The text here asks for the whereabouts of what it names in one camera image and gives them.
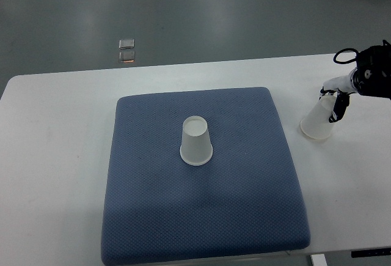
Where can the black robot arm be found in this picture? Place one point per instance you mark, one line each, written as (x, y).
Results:
(370, 77)

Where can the table control panel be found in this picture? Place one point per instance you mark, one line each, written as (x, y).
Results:
(371, 253)

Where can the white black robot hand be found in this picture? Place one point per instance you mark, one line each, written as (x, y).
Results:
(339, 84)

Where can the upper metal floor plate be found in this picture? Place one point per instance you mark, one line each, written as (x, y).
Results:
(126, 44)

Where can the white paper cup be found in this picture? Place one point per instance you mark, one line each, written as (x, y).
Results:
(316, 124)
(196, 148)

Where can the lower metal floor plate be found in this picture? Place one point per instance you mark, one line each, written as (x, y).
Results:
(127, 56)

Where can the metal floor plate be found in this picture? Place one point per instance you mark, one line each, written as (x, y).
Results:
(126, 44)
(127, 56)

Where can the white table leg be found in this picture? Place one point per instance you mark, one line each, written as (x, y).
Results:
(318, 260)

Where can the blue fabric cushion mat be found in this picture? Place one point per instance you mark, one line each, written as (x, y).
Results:
(246, 200)

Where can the white paper cup on mat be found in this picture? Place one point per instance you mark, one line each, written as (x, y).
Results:
(196, 148)

